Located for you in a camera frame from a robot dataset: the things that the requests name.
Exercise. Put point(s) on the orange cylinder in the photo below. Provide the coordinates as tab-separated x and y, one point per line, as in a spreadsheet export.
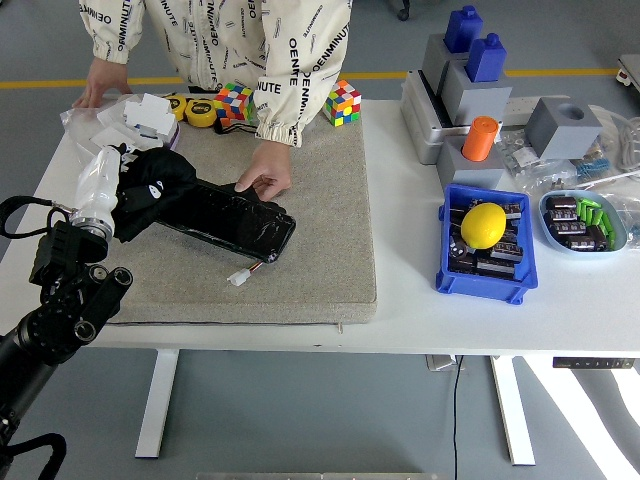
481	140

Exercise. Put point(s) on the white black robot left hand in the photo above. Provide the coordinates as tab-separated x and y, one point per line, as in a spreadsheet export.
97	185

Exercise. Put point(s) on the person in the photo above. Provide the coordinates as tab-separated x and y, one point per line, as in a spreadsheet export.
225	35

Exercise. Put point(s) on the light blue tray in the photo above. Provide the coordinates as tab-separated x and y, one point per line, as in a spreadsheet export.
550	242

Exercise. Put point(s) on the white table leg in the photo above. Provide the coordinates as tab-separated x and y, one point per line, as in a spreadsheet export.
157	400
512	410

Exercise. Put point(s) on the blue plastic bin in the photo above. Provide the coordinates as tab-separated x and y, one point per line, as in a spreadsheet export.
485	290

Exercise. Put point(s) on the white thin rod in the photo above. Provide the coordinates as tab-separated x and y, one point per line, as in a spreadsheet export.
610	179

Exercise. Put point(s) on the flat white square box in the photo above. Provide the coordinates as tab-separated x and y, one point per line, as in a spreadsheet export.
107	136

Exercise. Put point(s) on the bag of blue resistors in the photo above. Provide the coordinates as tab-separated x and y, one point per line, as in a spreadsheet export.
595	165

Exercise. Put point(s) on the yellow tape measure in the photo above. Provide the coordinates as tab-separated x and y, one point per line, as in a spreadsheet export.
201	112
176	105

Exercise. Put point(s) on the white-framed colourful puzzle cube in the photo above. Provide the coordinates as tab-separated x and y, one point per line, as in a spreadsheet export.
342	102

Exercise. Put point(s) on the grey platform with red mark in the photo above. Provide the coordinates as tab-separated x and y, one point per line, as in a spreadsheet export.
631	72

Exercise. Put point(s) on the yellow lemon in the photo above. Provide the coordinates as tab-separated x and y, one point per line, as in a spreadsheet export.
482	225

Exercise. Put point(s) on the green battery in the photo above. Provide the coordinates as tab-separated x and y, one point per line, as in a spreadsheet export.
582	207
591	216
598	218
607	230

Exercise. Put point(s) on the person's right hand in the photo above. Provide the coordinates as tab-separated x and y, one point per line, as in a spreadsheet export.
105	80

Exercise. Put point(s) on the dark brown capacitor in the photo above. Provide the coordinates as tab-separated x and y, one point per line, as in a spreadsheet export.
560	202
512	210
567	228
495	269
562	216
460	247
507	252
585	242

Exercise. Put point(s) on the clear bag of screws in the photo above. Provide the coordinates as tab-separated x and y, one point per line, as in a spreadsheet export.
552	180

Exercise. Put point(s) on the grey-brown mat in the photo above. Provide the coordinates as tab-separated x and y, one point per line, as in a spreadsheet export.
310	250

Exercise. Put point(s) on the person's right forearm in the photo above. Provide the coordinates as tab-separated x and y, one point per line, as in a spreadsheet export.
117	30

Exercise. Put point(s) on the stickerless colourful puzzle cube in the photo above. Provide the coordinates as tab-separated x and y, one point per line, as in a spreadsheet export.
234	102

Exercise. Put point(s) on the grey block with round hole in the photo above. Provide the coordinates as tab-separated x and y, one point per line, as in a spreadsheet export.
560	132

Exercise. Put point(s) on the grey box under table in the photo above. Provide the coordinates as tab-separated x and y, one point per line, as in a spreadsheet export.
440	362

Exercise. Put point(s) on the light grey enclosure box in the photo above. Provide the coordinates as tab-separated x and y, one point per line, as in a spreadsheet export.
417	120

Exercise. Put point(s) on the person's left forearm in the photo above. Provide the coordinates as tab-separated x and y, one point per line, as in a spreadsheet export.
295	95

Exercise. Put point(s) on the bag of metal parts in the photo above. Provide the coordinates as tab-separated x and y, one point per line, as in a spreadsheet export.
520	155

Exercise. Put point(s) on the black rag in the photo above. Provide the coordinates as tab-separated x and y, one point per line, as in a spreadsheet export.
165	165

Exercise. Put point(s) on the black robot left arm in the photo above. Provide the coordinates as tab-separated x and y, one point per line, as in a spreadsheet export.
55	315

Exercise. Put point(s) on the blue peg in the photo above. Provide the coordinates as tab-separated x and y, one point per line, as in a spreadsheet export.
462	27
486	57

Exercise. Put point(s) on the purple bowl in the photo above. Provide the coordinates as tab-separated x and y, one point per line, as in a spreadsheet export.
174	137

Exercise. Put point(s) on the black chair wheel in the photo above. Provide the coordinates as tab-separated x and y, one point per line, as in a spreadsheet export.
404	10

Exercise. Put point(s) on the clear plastic bag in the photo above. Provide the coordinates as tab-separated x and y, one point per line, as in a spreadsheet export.
80	120
630	215

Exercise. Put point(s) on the person's left hand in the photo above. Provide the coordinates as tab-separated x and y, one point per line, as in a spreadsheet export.
272	170

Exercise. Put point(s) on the white folded carton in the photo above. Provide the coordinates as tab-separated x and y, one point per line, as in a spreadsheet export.
150	112

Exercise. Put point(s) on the black table control panel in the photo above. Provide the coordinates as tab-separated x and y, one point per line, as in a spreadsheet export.
592	363

